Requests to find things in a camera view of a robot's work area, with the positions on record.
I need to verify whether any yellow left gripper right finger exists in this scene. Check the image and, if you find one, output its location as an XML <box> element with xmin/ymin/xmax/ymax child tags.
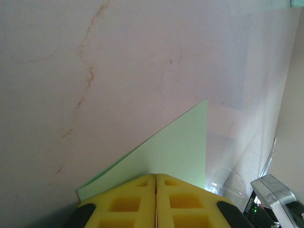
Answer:
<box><xmin>156</xmin><ymin>173</ymin><xmax>254</xmax><ymax>228</ymax></box>

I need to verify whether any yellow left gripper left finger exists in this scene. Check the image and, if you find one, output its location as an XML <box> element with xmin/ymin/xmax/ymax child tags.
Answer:
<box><xmin>63</xmin><ymin>173</ymin><xmax>157</xmax><ymax>228</ymax></box>

